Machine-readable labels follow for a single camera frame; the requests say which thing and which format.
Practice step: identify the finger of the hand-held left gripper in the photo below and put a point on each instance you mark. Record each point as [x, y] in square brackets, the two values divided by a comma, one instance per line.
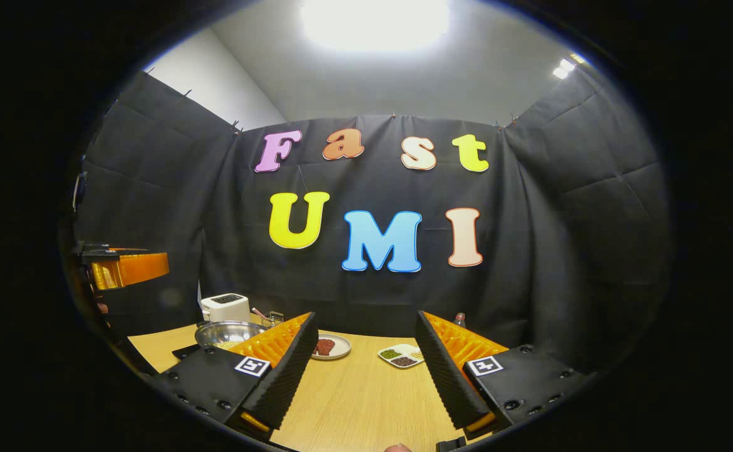
[134, 269]

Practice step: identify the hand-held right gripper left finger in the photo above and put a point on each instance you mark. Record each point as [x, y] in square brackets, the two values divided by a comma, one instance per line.
[287, 376]

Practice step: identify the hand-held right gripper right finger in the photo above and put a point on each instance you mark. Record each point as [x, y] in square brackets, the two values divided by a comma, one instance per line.
[445, 376]

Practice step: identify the black induction cooktop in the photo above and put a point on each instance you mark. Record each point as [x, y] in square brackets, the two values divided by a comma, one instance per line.
[185, 351]

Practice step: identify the red meat patty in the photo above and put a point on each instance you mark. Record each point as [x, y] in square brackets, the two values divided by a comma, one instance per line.
[330, 344]
[321, 348]

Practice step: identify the white divided bean dish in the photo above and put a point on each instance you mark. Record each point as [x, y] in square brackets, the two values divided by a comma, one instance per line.
[401, 356]

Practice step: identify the clear water bottle red label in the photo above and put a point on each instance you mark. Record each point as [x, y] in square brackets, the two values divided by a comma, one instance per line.
[460, 320]

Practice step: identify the white round plate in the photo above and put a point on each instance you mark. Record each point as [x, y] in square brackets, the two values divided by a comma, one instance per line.
[342, 346]

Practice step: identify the pile of yellow soybeans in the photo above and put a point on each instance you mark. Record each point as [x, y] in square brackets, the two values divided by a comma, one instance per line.
[229, 344]

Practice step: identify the pink straw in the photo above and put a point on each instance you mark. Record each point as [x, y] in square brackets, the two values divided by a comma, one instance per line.
[259, 312]

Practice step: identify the white toaster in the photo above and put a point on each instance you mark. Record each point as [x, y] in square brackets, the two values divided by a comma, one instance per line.
[225, 307]

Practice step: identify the black backdrop cloth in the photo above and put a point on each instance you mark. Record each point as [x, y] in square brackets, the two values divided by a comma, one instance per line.
[372, 289]

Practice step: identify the small ceiling light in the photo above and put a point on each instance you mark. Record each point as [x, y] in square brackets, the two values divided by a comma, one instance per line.
[564, 68]

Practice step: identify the large ceiling light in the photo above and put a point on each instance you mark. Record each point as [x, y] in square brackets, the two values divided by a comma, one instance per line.
[375, 22]

